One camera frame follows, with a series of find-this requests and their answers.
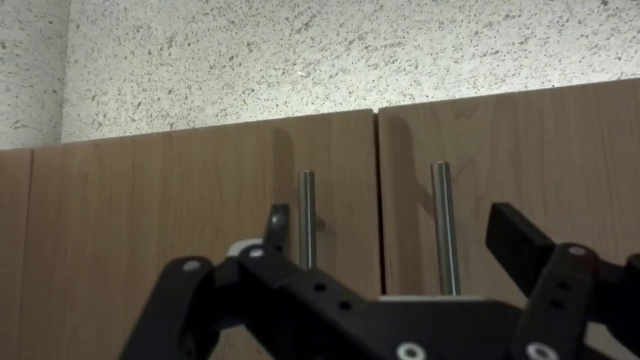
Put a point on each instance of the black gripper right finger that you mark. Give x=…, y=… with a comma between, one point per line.
x=560, y=292

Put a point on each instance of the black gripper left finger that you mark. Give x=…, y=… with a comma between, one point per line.
x=187, y=306

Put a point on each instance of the wooden overhead cabinet door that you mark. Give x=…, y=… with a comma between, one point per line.
x=167, y=232
x=533, y=152
x=13, y=252

